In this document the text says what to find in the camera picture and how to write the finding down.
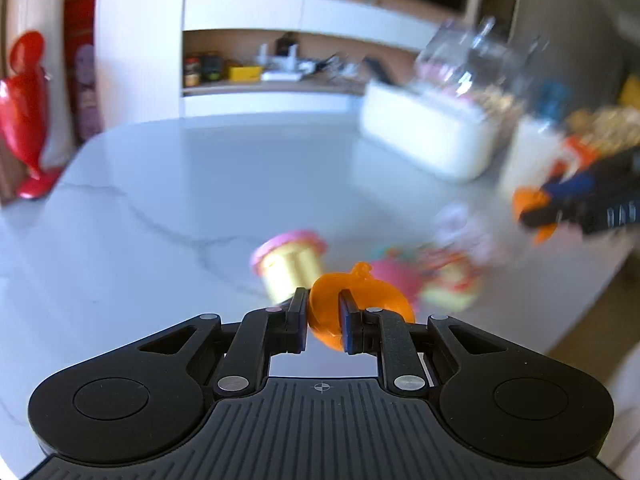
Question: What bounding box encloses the red lidded bin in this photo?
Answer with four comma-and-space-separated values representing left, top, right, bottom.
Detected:
0, 30, 64, 200

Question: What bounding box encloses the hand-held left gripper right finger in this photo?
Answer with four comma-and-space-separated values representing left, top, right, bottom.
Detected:
339, 290, 523, 398

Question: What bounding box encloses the orange pumpkin bucket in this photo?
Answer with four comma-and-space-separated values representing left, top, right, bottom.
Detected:
557, 135, 602, 181

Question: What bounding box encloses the white wooden shelf unit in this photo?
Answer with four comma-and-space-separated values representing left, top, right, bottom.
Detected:
95, 0, 526, 122

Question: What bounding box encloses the cream electric kettle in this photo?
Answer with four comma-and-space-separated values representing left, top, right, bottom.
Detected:
500, 115, 567, 202

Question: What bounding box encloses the clear glass jar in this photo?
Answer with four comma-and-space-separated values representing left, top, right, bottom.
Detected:
415, 16, 532, 126

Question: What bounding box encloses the yellow square toy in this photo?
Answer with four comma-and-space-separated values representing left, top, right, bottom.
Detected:
417, 249, 484, 312

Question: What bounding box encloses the white device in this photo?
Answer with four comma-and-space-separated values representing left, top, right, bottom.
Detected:
257, 42, 307, 83

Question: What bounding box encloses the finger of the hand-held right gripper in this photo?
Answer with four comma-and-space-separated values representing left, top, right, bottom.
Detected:
542, 149, 640, 196
520, 194, 608, 233

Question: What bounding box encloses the pink squishy toy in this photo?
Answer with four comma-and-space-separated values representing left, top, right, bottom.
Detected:
372, 256, 427, 307

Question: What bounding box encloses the cream electric pot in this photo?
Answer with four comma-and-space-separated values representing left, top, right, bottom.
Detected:
359, 80, 507, 184

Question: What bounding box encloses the red wall decoration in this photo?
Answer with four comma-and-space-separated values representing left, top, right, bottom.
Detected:
65, 0, 98, 142

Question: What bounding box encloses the pink and yellow round toy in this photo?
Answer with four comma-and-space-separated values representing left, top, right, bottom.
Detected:
250, 230, 329, 302

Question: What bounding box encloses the hollow orange pumpkin toy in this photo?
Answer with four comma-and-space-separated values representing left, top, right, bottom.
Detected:
309, 261, 417, 354

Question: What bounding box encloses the pink and white doll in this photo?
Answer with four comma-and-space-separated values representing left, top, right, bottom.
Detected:
432, 204, 502, 267

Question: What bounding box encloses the dark green container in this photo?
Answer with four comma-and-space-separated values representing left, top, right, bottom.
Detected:
200, 52, 224, 84

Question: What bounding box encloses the yellow box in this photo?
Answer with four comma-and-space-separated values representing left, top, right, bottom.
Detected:
228, 63, 264, 83

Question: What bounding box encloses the teal thermos bottle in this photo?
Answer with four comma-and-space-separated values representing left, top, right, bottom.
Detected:
537, 80, 572, 123

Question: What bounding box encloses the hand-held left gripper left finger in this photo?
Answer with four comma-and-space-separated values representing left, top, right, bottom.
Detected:
135, 287, 309, 401

